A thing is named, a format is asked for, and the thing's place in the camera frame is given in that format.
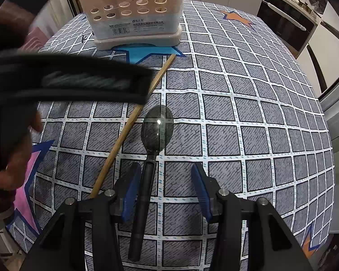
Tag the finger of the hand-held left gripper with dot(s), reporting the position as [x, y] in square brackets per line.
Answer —
[73, 65]

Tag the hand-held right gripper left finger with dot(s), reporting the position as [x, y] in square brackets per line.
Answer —
[130, 194]

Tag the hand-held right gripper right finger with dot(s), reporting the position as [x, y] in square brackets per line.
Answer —
[203, 192]

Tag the beige plastic utensil holder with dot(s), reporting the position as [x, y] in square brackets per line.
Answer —
[135, 25]

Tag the wooden chopstick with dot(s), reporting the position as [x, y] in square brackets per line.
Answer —
[162, 73]

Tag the person's left hand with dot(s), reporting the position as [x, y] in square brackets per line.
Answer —
[14, 169]

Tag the pink plastic stool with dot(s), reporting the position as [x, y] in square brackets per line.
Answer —
[38, 41]

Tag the pink star marker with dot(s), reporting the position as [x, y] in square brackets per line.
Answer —
[31, 172]

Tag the blue star marker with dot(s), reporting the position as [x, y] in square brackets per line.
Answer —
[149, 53]

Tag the orange star marker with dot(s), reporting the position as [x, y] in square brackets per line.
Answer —
[237, 18]

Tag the black built-in oven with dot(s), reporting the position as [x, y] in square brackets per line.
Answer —
[282, 22]

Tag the white kitchen cabinet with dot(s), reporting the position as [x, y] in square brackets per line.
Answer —
[330, 50]

